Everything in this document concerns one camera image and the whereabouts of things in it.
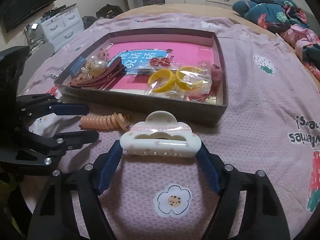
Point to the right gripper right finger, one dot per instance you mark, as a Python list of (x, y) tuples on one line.
[(263, 216)]

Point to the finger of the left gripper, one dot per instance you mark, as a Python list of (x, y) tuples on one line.
[(67, 109), (68, 141)]

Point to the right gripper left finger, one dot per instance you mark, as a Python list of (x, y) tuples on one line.
[(54, 217)]

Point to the blue square hair clip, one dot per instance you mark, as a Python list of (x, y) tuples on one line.
[(76, 66)]

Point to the dark red hair comb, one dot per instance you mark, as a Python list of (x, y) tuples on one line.
[(84, 81)]

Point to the white cloud claw clip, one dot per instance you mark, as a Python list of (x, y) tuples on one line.
[(161, 135)]

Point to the red cherry earrings card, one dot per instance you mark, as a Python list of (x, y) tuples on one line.
[(160, 61)]

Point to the yellow hoop earrings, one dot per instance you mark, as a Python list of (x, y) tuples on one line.
[(188, 80)]

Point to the dotted mesh bow hair clip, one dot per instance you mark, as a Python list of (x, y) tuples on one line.
[(103, 55)]

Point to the pearl earrings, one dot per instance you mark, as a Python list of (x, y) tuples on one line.
[(205, 98)]

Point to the grey chair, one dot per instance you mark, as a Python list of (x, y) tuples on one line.
[(34, 61)]

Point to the white drawer cabinet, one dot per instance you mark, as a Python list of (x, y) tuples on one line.
[(60, 29)]

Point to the pink strawberry print blanket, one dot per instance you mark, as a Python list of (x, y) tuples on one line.
[(271, 124)]

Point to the black bag on floor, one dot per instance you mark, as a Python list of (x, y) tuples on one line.
[(109, 11)]

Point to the shallow cardboard tray box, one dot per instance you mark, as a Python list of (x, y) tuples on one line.
[(134, 100)]

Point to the teal floral quilt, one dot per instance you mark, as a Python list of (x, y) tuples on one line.
[(285, 18)]

